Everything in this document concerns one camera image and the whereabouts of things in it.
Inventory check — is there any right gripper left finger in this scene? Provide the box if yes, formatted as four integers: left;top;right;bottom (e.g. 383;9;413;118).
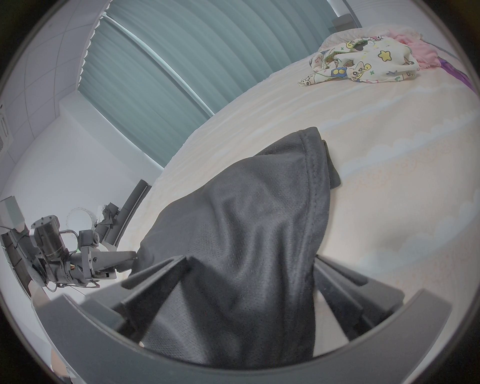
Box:
86;255;190;340

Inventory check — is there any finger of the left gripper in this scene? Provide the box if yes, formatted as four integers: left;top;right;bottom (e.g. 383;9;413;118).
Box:
95;262;132;275
92;250;138;265

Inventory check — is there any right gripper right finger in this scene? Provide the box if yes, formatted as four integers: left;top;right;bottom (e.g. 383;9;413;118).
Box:
314;254;406;342

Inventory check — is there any black T-shirt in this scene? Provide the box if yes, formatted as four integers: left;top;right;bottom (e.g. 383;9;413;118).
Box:
129;127;342;370

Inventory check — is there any black chest of drawers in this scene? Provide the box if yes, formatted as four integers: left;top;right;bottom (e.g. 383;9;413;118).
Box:
95;179;152;248

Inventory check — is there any bed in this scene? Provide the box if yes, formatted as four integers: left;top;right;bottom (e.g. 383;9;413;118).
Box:
124;0;480;362

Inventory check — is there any ceiling air conditioner vent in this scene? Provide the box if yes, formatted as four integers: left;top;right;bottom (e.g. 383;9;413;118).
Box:
0;109;15;154

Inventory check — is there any blue-green curtain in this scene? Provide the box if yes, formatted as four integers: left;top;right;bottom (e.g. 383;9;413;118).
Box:
103;0;338;117
77;17;212;169

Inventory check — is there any white printed pyjama top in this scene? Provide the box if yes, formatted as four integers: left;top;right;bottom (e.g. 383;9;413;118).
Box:
298;34;420;88

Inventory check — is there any purple garment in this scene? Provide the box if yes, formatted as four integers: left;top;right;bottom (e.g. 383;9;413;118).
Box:
437;56;477;92

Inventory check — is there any pink garment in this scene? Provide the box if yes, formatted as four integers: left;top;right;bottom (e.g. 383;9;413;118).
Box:
386;30;441;72

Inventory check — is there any cream pillow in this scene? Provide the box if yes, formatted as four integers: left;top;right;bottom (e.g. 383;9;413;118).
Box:
319;23;424;49

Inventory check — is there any grey bedside table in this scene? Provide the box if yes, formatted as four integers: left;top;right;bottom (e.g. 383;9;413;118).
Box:
332;14;362;32

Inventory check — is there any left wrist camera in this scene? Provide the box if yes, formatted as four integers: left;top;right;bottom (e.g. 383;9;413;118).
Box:
78;229;100;248

